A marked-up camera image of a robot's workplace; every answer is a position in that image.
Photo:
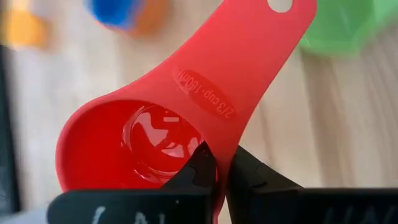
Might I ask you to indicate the red measuring cup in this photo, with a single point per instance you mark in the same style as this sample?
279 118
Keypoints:
217 62

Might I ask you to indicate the orange measuring cup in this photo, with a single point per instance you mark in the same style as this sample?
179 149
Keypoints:
155 18

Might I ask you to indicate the green measuring cup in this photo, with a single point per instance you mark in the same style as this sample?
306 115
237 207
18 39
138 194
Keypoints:
345 28

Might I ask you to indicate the black aluminium table frame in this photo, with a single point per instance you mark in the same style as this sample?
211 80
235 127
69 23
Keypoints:
7 124

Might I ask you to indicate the yellow measuring cup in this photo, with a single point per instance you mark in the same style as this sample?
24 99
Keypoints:
21 29

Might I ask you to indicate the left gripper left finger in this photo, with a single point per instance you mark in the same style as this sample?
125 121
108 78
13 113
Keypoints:
140 208

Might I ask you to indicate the blue measuring cup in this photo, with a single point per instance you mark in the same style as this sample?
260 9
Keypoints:
115 12

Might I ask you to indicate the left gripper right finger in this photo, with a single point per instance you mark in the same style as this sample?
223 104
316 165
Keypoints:
295 208

